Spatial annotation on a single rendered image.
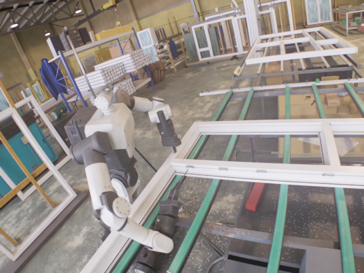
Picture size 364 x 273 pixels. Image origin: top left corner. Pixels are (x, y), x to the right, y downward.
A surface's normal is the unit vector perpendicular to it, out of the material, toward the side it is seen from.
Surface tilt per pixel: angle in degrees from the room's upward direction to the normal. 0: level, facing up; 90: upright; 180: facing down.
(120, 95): 62
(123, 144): 97
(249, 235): 0
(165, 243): 68
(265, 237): 0
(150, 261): 45
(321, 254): 0
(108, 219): 56
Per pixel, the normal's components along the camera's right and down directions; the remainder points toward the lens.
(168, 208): -0.68, -0.55
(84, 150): -0.30, -0.27
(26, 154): 0.84, 0.00
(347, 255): -0.30, -0.83
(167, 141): -0.45, 0.56
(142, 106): 0.68, 0.34
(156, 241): 0.66, -0.29
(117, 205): 0.72, -0.48
